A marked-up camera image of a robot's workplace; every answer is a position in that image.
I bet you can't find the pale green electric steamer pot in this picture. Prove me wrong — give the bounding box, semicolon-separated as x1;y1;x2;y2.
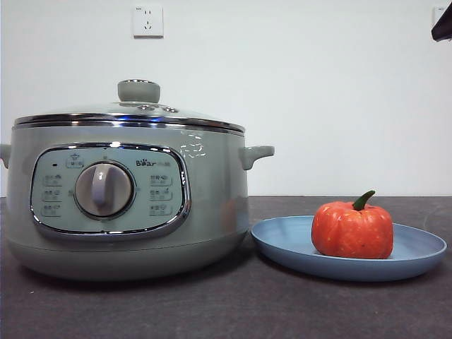
0;120;276;283

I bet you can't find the white wall socket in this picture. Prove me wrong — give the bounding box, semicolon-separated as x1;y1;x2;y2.
133;4;165;40
432;6;446;28

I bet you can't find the glass lid with green knob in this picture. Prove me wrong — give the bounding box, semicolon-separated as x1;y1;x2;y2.
13;78;246;135

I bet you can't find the blue round plate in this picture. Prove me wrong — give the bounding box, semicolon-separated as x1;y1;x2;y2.
250;215;448;283

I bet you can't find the orange pumpkin with green stem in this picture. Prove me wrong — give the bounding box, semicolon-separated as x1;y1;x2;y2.
310;189;395;260

